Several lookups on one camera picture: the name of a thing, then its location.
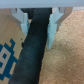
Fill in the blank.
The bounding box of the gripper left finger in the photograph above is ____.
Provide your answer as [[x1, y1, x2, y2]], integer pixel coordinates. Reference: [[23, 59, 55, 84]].
[[10, 8, 30, 42]]

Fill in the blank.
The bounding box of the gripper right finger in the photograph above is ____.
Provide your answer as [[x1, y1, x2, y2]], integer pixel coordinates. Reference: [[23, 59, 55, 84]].
[[46, 7, 72, 51]]

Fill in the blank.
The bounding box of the black drawer handle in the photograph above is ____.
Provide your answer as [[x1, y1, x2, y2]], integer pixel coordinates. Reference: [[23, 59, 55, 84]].
[[10, 7, 54, 84]]

